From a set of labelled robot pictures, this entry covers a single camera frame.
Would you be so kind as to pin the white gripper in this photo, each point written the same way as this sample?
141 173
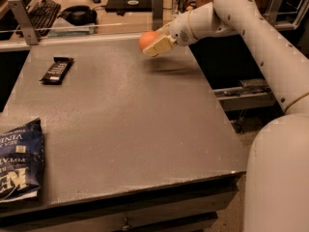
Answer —
180 30

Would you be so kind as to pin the orange fruit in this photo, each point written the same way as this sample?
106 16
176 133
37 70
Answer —
147 38

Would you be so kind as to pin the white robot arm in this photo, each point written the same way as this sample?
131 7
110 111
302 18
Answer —
277 175

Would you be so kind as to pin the black rxbar chocolate bar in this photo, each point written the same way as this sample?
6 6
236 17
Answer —
57 71

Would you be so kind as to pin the metal can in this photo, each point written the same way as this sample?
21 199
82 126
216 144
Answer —
178 7

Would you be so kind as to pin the black laptop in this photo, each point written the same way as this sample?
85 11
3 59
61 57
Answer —
129 5

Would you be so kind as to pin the black headphones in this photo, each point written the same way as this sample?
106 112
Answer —
79 15

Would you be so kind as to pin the black keyboard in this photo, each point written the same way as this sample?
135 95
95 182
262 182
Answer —
43 15

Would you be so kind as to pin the blue chip bag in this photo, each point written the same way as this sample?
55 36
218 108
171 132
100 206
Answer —
21 162

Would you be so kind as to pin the middle metal bracket post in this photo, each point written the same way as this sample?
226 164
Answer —
157 12

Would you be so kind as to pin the metal bracket post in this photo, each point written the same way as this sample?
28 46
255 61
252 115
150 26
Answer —
27 28
272 11
157 12

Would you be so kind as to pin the metal rail shelf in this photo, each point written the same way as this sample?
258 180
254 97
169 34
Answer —
248 94

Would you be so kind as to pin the right metal bracket post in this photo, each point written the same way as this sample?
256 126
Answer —
272 11

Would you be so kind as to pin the left metal bracket post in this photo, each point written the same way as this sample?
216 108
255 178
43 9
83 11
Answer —
27 28

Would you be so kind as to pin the grey drawer with handle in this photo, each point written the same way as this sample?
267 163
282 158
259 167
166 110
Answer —
180 212

